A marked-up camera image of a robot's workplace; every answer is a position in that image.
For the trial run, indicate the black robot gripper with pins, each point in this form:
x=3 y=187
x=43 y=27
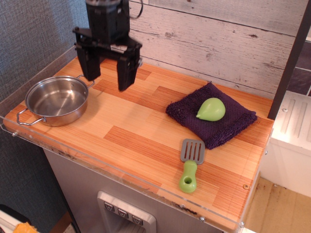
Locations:
x=108 y=37

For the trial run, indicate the green toy pear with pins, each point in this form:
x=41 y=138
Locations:
x=212 y=109

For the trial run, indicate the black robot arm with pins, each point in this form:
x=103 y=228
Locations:
x=108 y=38

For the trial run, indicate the purple folded towel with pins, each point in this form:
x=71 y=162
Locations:
x=213 y=133

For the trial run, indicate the stainless steel pot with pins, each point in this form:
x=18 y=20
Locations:
x=56 y=101

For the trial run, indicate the silver toy fridge dispenser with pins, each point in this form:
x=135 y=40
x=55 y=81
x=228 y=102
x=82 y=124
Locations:
x=121 y=217

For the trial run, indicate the orange yellow object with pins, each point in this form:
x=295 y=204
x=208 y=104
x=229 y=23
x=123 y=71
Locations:
x=24 y=228

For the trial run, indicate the grey spatula green handle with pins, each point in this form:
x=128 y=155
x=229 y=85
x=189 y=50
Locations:
x=192 y=154

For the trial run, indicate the dark vertical post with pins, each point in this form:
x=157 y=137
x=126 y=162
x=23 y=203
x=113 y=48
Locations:
x=291 y=62

